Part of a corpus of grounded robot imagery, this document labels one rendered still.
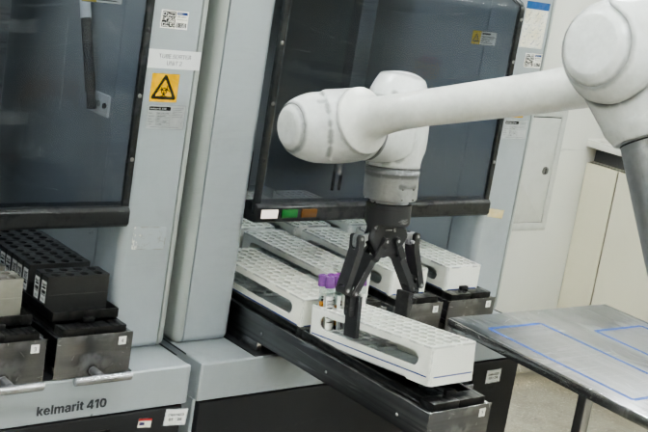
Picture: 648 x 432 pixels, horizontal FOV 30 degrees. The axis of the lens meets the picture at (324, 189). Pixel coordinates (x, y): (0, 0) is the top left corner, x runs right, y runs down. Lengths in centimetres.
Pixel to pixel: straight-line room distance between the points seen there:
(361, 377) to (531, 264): 264
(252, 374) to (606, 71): 101
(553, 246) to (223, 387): 264
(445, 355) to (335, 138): 38
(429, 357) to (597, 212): 278
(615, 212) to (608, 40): 316
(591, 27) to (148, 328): 103
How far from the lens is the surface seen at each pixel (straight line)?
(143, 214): 204
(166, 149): 204
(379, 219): 195
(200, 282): 215
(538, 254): 456
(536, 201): 446
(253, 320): 218
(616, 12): 142
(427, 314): 241
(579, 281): 466
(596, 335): 238
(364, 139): 179
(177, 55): 201
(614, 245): 455
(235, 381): 216
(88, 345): 196
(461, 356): 191
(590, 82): 142
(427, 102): 174
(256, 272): 221
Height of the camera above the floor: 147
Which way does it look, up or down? 12 degrees down
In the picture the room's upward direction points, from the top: 9 degrees clockwise
